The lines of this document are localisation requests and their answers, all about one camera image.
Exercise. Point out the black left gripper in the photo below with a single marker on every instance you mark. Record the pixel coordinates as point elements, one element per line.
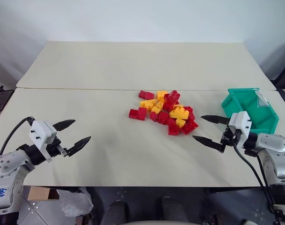
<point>54,148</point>

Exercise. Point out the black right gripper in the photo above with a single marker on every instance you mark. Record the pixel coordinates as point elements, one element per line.
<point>231,138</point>

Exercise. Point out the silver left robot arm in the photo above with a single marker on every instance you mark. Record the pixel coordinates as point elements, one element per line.
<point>6,166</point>

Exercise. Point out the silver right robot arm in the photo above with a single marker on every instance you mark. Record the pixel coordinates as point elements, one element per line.
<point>273,145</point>

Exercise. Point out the brown cardboard box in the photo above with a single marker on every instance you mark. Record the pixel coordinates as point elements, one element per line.
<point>40,193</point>

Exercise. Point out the red toy block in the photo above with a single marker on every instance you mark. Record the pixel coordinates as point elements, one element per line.
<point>154,116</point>
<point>150,95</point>
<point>168,106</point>
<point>192,116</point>
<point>133,114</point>
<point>141,114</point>
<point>163,117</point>
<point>189,127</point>
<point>171,122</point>
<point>172,95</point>
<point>189,109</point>
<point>173,130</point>
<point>142,94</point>

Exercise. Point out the yellow plastic building brick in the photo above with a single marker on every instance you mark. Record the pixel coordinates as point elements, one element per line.
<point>179,113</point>

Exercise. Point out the green plastic bin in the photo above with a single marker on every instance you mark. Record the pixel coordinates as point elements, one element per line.
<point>261,117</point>

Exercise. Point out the clear plastic label holder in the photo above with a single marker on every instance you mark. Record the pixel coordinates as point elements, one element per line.
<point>261,99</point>

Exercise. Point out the clear plastic bag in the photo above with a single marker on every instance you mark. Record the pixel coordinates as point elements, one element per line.
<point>74,202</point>

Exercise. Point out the black stand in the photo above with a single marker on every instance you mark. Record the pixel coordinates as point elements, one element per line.
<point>0,96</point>

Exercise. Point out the dark rounded shape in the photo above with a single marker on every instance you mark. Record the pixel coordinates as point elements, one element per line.
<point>117,213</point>

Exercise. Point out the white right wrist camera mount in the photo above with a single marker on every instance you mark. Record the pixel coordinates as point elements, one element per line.
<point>240,122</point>

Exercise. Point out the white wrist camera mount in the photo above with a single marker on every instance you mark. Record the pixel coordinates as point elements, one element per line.
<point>240,122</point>
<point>40,133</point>

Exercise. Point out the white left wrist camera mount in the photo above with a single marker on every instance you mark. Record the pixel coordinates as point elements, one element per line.
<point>40,133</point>

